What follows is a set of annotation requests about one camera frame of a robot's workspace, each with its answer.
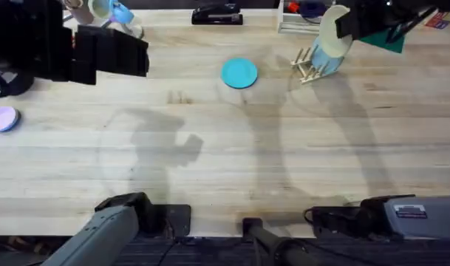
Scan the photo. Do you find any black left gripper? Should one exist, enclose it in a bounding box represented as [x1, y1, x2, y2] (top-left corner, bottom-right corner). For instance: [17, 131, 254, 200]
[71, 24, 150, 86]

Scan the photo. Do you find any pale green cup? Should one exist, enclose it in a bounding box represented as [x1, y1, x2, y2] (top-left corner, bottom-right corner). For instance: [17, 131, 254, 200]
[87, 0, 114, 20]

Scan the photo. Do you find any black rail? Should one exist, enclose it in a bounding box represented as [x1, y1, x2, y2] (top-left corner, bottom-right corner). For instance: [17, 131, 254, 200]
[0, 234, 450, 266]

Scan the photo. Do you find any small wooden peg rack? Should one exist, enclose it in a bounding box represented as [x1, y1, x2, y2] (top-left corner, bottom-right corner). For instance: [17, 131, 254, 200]
[290, 47, 331, 86]

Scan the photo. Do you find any black cable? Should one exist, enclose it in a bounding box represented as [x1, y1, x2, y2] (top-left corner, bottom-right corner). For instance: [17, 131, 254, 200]
[0, 68, 12, 104]

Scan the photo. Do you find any black stapler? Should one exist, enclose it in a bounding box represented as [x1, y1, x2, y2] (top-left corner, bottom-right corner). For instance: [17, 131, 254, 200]
[191, 2, 245, 26]

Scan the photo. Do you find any light blue plate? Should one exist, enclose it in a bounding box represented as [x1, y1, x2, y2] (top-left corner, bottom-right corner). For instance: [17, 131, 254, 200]
[310, 36, 346, 77]

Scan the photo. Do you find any blue cup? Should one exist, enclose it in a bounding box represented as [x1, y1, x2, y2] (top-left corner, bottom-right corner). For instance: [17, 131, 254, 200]
[111, 1, 136, 25]

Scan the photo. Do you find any cream plate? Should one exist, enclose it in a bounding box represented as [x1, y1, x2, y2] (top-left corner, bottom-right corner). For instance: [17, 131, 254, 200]
[318, 4, 355, 59]

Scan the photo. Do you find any white box with tools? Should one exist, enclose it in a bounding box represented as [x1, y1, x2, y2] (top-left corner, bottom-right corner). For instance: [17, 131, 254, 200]
[277, 0, 337, 35]

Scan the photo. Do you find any green board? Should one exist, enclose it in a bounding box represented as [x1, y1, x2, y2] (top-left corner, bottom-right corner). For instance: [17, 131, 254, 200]
[358, 27, 406, 55]

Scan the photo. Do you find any red printed card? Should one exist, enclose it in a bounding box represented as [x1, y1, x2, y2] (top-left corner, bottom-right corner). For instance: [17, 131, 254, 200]
[423, 10, 450, 30]

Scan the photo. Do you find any teal plate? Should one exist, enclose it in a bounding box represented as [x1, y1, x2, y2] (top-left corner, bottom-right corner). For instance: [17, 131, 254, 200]
[220, 57, 259, 89]

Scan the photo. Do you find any tan cup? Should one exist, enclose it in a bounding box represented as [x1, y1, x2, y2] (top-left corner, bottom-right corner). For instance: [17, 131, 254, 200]
[63, 0, 95, 25]

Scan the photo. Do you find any black camera pole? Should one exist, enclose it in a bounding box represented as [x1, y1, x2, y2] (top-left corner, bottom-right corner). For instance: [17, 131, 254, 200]
[242, 217, 321, 266]

